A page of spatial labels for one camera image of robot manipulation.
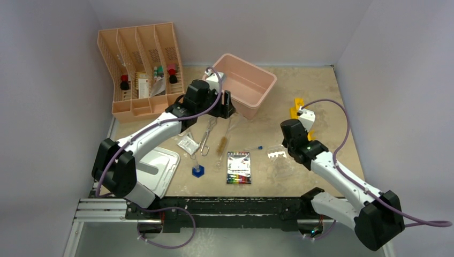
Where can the yellow test tube rack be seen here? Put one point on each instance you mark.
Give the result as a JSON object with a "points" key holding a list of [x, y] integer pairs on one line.
{"points": [[299, 102]]}

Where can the metal crucible tongs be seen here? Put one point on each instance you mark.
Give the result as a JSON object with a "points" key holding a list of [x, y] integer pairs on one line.
{"points": [[204, 148]]}

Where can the white plastic lid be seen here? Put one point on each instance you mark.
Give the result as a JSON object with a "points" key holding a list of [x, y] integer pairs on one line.
{"points": [[159, 170]]}

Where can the pink plastic bin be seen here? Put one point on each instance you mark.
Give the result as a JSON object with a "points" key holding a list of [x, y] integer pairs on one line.
{"points": [[248, 84]]}

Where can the clear ruler set packet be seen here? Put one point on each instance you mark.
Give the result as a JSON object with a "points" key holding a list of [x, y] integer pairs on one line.
{"points": [[158, 87]]}

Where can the wire test tube brush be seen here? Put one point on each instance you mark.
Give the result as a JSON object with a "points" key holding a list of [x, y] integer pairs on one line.
{"points": [[223, 140]]}

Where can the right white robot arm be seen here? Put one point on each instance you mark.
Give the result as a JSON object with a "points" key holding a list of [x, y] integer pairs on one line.
{"points": [[364, 208]]}

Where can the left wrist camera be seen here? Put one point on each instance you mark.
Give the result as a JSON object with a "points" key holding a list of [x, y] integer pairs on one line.
{"points": [[212, 79]]}

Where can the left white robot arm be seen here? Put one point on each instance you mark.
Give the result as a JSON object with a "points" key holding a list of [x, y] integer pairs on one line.
{"points": [[178, 117]]}

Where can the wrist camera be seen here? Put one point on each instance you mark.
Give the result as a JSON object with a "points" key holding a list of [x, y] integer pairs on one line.
{"points": [[306, 117], [212, 79]]}

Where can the red black stamp right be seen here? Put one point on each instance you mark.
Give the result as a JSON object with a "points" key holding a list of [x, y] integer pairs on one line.
{"points": [[171, 68]]}

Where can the black aluminium base frame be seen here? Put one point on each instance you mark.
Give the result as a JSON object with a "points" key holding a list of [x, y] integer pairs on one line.
{"points": [[213, 226]]}

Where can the clear plastic well tray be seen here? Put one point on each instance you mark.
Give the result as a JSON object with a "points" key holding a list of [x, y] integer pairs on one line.
{"points": [[278, 166]]}

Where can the red black stamp left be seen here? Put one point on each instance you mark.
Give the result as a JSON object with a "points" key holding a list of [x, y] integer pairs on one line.
{"points": [[124, 82]]}

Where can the peach plastic desk organizer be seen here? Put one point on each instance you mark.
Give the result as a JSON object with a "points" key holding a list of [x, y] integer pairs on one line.
{"points": [[135, 51]]}

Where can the coloured marker pen pack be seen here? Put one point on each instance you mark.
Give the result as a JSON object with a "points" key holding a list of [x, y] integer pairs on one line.
{"points": [[238, 168]]}

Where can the white sachet packet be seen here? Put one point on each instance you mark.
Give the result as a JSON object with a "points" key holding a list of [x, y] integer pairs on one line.
{"points": [[188, 145]]}

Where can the red black stamp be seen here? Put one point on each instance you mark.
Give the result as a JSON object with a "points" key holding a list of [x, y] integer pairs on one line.
{"points": [[124, 82], [171, 68]]}

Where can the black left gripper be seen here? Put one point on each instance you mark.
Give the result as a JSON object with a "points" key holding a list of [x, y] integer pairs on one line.
{"points": [[224, 111]]}

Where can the blue capped test tube lower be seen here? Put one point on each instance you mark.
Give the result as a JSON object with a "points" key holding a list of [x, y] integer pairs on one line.
{"points": [[254, 148]]}

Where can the white card box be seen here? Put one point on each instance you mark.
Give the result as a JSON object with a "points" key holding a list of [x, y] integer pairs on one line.
{"points": [[143, 88]]}

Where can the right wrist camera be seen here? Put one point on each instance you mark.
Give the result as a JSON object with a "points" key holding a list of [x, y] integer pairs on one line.
{"points": [[306, 117]]}

